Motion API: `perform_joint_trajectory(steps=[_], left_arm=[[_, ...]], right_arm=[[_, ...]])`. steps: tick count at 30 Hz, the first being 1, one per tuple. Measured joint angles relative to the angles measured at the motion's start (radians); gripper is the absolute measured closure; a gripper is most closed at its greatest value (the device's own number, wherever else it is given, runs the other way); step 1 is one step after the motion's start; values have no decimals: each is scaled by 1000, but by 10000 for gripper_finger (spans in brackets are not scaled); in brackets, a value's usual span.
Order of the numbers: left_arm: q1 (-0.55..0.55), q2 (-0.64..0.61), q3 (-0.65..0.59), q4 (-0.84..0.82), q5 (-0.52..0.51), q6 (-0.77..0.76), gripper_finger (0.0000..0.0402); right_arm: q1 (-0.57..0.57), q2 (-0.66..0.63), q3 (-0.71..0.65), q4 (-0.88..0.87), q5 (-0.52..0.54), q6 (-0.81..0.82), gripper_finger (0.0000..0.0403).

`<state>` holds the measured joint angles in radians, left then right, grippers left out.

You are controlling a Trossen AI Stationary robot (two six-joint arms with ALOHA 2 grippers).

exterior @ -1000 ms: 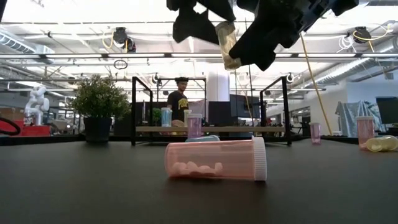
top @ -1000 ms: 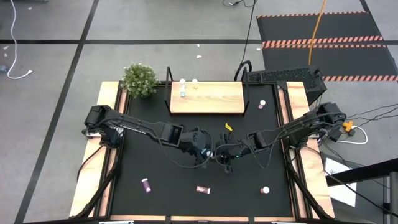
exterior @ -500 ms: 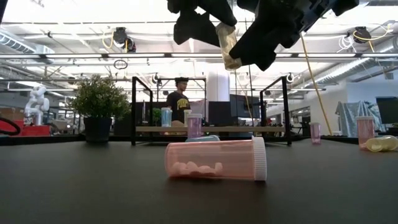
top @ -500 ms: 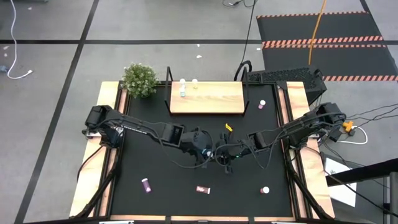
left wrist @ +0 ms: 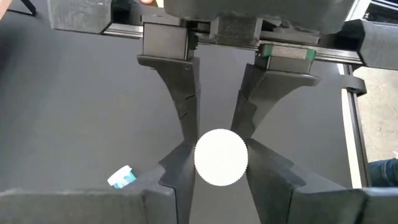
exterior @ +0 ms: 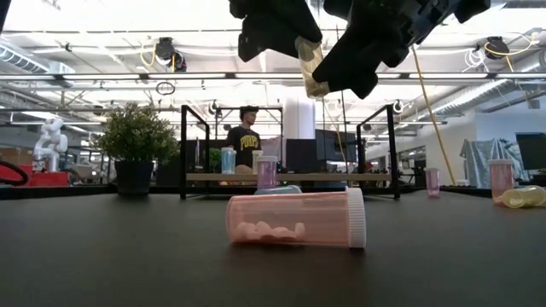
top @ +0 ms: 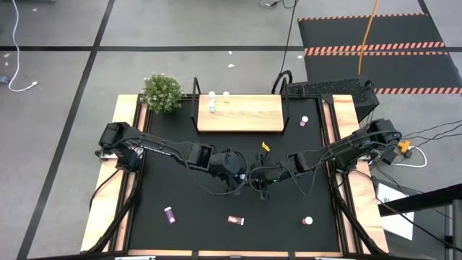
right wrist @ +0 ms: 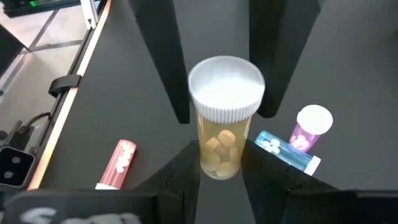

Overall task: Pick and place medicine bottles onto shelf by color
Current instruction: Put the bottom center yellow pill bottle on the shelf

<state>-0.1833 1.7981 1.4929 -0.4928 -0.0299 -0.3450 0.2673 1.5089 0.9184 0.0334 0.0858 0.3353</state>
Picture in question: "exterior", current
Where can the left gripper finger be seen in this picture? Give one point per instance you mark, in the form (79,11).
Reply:
(286,38)

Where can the grey draped cloth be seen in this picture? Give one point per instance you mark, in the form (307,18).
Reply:
(490,162)

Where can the person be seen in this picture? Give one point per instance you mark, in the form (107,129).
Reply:
(243,143)

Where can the light wooden board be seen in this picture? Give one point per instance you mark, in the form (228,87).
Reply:
(324,176)

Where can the silver ventilation duct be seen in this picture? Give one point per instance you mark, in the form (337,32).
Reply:
(490,94)
(25,59)

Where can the yellow medicine bottle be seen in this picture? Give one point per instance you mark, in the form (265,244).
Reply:
(524,197)
(309,64)
(254,164)

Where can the dark monitor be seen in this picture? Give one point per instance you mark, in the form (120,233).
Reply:
(531,151)
(335,145)

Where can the potted green plant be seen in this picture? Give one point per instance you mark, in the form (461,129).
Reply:
(132,136)

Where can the white pillar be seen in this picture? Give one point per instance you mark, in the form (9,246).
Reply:
(298,117)

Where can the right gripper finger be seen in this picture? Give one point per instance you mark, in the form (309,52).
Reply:
(367,55)

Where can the pink medicine bottle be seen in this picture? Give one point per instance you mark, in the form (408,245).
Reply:
(500,181)
(290,217)

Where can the purple medicine bottle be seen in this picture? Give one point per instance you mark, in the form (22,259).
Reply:
(432,183)
(266,172)

